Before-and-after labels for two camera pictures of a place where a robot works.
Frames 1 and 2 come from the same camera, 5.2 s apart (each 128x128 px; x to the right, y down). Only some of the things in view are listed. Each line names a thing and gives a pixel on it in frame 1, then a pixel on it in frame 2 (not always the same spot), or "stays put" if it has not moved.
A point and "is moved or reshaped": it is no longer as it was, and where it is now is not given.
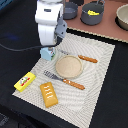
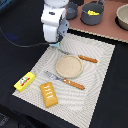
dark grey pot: x=95 y=19 stays put
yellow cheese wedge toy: x=89 y=12 stays put
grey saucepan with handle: x=70 y=10 stays put
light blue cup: x=47 y=54 is moved or reshaped
